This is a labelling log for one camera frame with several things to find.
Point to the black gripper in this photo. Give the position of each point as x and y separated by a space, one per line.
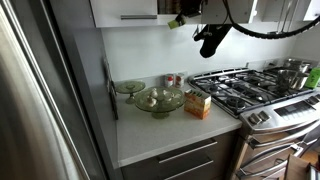
191 6

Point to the green sachet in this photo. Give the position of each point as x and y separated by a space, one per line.
174 23

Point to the white open cabinet door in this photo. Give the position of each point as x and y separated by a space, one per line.
213 11

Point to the orange cardboard box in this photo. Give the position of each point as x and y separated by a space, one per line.
197 106

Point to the dark brown drawer cabinet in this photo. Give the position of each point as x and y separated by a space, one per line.
186 160

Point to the black hanging cylinder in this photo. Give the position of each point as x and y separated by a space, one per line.
211 45

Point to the red white can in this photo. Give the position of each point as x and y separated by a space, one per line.
169 81
180 80

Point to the large green glass cake stand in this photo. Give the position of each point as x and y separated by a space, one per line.
160 101

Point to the small green glass cake stand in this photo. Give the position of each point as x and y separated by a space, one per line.
130 87

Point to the small white ceramic figurine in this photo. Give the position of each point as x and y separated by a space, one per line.
150 102

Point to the black cast iron grate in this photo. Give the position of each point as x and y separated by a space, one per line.
246 88

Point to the wide steel pot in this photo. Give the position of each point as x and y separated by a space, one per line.
295 64

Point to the tall steel pot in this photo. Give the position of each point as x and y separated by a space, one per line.
288 80

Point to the silver stove knob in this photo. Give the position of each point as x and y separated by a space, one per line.
264 115
313 100
255 118

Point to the stainless steel gas stove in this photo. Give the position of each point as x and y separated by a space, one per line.
276 120

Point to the green plastic bottle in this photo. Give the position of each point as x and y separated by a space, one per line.
314 77

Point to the stainless steel refrigerator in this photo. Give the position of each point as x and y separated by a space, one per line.
26 100

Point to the white wall cabinet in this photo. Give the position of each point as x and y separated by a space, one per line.
123 8

